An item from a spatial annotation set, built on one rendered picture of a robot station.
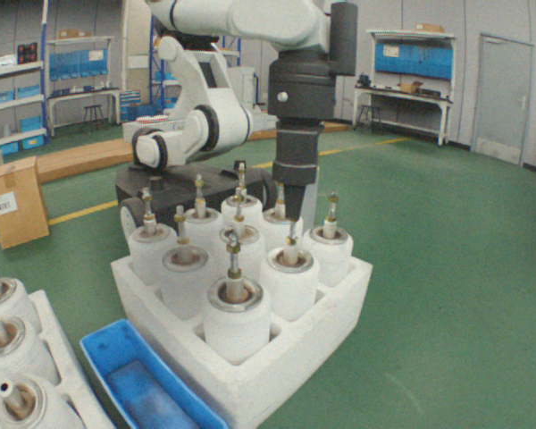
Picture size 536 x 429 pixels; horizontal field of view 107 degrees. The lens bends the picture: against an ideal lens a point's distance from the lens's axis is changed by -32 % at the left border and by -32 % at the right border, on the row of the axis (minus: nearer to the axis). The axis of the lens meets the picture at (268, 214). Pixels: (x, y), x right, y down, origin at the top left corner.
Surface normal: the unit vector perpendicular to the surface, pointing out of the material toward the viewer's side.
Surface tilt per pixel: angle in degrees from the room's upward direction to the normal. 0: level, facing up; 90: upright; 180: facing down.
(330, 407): 0
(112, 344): 88
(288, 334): 0
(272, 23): 90
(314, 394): 0
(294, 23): 90
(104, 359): 88
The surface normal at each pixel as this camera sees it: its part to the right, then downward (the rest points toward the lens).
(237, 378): 0.04, -0.91
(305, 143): -0.19, 0.39
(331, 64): -0.45, 0.35
